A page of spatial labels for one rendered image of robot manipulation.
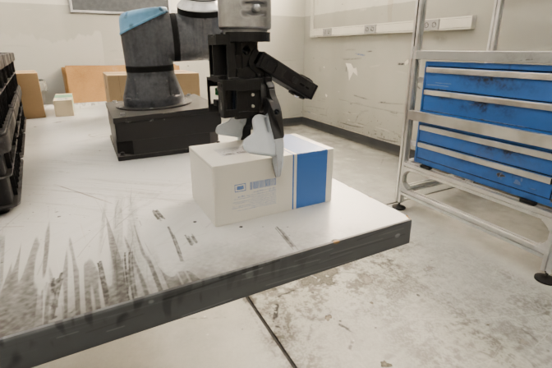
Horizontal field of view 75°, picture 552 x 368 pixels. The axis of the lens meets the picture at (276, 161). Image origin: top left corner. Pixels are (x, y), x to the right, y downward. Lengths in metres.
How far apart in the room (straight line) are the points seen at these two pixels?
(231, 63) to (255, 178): 0.16
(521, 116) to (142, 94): 1.52
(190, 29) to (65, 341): 0.72
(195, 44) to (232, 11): 0.44
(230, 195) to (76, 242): 0.21
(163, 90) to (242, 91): 0.44
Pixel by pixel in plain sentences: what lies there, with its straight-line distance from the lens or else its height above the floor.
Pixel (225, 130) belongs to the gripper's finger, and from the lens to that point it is 0.61.
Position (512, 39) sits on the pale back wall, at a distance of 2.88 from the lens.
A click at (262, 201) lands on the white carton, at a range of 0.54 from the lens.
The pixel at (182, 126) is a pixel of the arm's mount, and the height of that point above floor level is 0.76.
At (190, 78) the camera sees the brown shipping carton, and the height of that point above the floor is 0.84.
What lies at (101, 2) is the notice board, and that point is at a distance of 4.00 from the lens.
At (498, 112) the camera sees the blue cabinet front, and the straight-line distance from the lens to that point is 1.91.
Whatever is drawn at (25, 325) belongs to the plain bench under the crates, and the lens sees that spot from 0.43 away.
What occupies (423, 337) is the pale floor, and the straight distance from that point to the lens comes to 1.46.
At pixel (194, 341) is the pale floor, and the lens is 1.39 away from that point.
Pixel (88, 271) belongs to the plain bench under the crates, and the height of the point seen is 0.70.
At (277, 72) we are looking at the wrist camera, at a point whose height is 0.91.
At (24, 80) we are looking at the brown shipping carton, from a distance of 1.57.
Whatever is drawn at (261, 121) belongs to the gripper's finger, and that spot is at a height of 0.84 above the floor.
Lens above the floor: 0.94
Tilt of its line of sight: 17 degrees down
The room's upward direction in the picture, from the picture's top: straight up
